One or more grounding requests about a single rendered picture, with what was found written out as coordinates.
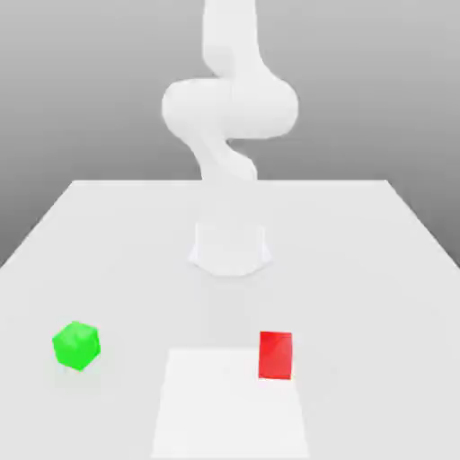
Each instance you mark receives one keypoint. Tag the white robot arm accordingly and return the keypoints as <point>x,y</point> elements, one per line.
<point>230,107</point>

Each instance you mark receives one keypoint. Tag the small red cube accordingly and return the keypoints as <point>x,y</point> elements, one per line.
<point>275,355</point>

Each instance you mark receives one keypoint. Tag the small green cube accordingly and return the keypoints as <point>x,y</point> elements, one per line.
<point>76,345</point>

